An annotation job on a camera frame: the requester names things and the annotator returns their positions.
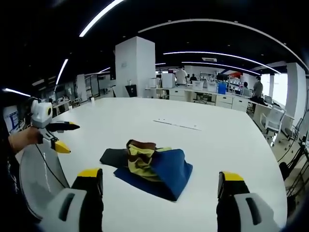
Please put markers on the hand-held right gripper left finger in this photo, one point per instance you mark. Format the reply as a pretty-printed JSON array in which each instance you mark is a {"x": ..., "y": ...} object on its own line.
[{"x": 72, "y": 207}]

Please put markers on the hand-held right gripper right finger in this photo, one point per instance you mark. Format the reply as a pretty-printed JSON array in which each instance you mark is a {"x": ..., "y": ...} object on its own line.
[{"x": 241, "y": 210}]

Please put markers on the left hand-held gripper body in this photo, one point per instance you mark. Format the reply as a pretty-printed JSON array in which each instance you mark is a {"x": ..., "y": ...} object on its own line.
[{"x": 41, "y": 114}]

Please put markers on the blue yellow brown garment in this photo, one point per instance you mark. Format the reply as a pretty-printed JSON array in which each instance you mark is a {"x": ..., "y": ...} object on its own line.
[{"x": 169, "y": 174}]

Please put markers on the white template sheet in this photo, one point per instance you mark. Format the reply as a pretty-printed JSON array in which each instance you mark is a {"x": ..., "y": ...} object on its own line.
[{"x": 177, "y": 123}]

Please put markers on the person's left hand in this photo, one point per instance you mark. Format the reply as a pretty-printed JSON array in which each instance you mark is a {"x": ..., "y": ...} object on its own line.
[{"x": 25, "y": 137}]

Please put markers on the black chair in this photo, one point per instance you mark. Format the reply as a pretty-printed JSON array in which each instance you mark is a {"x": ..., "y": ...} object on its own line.
[{"x": 131, "y": 91}]

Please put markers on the white square pillar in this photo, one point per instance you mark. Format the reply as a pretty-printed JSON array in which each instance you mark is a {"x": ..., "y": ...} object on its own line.
[{"x": 135, "y": 67}]

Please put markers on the white office chair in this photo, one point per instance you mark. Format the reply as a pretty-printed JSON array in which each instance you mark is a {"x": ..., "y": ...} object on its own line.
[{"x": 274, "y": 118}]

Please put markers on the white cabinet counter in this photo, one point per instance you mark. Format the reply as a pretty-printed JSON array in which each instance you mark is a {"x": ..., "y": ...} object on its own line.
[{"x": 224, "y": 100}]

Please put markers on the white appliance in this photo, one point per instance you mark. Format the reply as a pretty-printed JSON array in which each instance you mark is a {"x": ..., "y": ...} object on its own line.
[{"x": 167, "y": 80}]

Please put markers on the blue storage box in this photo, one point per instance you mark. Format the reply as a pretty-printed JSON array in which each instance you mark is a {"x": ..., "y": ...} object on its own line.
[{"x": 222, "y": 88}]

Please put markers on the white storage bin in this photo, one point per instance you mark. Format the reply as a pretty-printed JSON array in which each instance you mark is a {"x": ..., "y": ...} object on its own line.
[
  {"x": 211, "y": 87},
  {"x": 198, "y": 85}
]

